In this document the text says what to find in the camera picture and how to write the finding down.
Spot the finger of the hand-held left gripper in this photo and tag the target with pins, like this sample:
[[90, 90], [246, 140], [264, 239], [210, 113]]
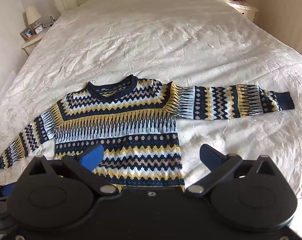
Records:
[[8, 189]]

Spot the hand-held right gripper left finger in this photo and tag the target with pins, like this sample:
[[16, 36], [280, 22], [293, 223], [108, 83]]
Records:
[[92, 156]]

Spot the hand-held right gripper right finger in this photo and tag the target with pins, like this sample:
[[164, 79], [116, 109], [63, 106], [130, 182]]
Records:
[[211, 155]]

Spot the patterned knit sweater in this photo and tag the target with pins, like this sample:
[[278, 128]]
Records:
[[131, 130]]

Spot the white embroidered bedspread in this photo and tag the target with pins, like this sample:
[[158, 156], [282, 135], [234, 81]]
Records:
[[151, 42]]

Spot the cream nightstand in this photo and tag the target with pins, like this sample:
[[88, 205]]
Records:
[[243, 8], [31, 43]]

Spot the small white alarm clock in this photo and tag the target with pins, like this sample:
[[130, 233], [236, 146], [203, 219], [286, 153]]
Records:
[[38, 30]]

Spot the white table lamp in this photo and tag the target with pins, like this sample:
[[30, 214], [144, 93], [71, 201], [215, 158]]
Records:
[[32, 15]]

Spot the wooden picture frame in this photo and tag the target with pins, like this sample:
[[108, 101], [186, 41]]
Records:
[[26, 33]]

